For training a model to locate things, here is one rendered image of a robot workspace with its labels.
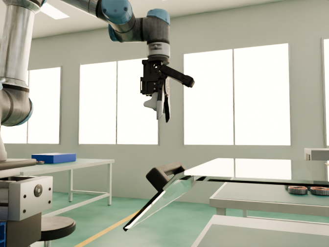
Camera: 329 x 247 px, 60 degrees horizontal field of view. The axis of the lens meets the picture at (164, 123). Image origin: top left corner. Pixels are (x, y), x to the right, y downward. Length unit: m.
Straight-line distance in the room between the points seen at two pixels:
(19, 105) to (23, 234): 0.39
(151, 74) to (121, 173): 4.70
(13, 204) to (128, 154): 4.71
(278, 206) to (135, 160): 3.95
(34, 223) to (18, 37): 0.58
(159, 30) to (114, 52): 4.93
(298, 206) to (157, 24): 1.22
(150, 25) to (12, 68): 0.46
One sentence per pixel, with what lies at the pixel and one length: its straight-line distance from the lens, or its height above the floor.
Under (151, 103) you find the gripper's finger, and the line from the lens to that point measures 0.85.
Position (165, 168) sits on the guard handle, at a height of 1.06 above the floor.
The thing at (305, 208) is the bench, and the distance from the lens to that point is 1.73.
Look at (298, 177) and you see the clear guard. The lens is 0.28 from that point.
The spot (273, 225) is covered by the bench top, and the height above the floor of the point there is 0.75.
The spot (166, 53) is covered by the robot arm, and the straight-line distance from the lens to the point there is 0.92.
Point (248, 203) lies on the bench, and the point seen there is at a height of 0.73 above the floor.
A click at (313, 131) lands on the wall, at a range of 4.88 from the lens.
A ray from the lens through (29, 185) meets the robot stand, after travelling 0.81.
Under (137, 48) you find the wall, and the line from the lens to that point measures 5.63.
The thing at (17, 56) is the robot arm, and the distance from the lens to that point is 1.05.
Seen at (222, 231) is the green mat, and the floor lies 0.75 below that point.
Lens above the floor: 1.10
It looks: 3 degrees up
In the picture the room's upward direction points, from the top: straight up
